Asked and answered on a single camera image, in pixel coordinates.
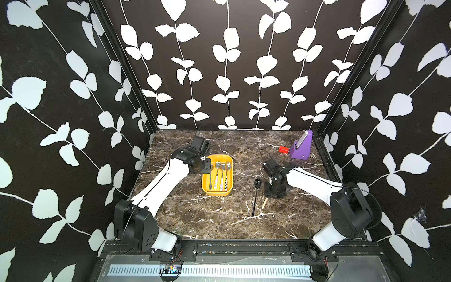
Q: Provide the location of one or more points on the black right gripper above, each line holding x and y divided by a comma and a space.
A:
280, 195

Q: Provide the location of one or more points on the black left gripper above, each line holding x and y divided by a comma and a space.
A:
207, 168

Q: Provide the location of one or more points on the silver spoon Doraemon white handle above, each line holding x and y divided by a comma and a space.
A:
219, 180

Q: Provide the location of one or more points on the yellow storage box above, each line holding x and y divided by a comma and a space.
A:
206, 177

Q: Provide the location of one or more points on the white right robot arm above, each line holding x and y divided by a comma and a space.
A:
352, 210

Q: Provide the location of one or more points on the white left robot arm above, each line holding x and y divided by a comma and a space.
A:
134, 219

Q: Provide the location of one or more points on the black spoon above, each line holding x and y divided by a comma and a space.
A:
257, 185

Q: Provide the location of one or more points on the small red box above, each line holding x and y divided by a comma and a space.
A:
283, 149

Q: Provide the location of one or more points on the purple plastic stand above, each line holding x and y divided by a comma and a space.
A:
301, 148

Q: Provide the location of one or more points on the white ribbed strip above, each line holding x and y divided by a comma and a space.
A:
238, 271

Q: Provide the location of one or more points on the small circuit board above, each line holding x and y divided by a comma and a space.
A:
171, 270

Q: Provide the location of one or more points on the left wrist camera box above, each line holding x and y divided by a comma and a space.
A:
200, 145

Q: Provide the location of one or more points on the black front rail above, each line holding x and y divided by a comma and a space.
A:
295, 249

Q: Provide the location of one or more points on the black corner frame post left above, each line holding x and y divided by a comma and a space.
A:
115, 48

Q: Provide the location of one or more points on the black corner frame post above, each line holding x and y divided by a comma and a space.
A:
115, 48
387, 17

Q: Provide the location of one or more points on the black corner frame post right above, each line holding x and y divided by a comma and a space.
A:
387, 17

